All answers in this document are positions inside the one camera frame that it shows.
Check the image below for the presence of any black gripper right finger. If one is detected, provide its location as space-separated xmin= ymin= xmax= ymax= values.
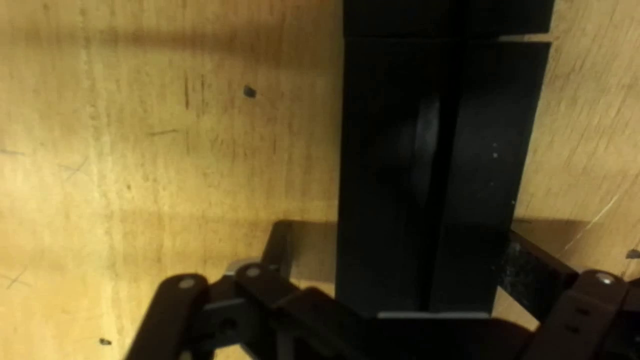
xmin=498 ymin=226 xmax=640 ymax=360

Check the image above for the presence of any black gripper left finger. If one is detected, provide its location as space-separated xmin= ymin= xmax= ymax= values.
xmin=124 ymin=219 xmax=388 ymax=360

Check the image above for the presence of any black grooved track piece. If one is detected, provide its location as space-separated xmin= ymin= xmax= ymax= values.
xmin=334 ymin=33 xmax=555 ymax=321
xmin=341 ymin=0 xmax=557 ymax=45

